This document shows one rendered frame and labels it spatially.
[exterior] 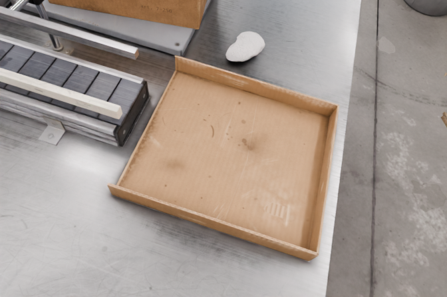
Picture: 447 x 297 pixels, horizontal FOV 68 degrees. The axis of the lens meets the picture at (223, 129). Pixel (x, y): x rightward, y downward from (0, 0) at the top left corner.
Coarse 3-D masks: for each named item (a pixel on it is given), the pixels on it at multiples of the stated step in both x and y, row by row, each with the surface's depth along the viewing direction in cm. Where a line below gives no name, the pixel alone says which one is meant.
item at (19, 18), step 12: (0, 12) 48; (12, 12) 48; (24, 24) 48; (36, 24) 47; (48, 24) 47; (60, 36) 48; (72, 36) 47; (84, 36) 47; (96, 36) 47; (108, 48) 47; (120, 48) 46; (132, 48) 47
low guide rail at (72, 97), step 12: (0, 72) 48; (12, 72) 48; (12, 84) 49; (24, 84) 48; (36, 84) 48; (48, 84) 48; (48, 96) 49; (60, 96) 48; (72, 96) 47; (84, 96) 47; (84, 108) 48; (96, 108) 47; (108, 108) 47; (120, 108) 47
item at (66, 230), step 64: (256, 0) 76; (320, 0) 78; (128, 64) 62; (256, 64) 65; (320, 64) 67; (0, 128) 53; (0, 192) 48; (64, 192) 48; (0, 256) 43; (64, 256) 44; (128, 256) 45; (192, 256) 46; (256, 256) 47; (320, 256) 48
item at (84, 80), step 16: (0, 48) 55; (16, 48) 55; (0, 64) 53; (16, 64) 53; (32, 64) 54; (48, 64) 54; (64, 64) 54; (48, 80) 52; (64, 80) 53; (80, 80) 53; (96, 80) 53; (112, 80) 54; (128, 80) 54; (32, 96) 50; (96, 96) 52; (112, 96) 52; (128, 96) 52; (80, 112) 50; (128, 112) 51
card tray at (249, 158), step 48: (192, 96) 59; (240, 96) 60; (288, 96) 59; (144, 144) 53; (192, 144) 54; (240, 144) 55; (288, 144) 56; (144, 192) 49; (192, 192) 50; (240, 192) 51; (288, 192) 52; (288, 240) 48
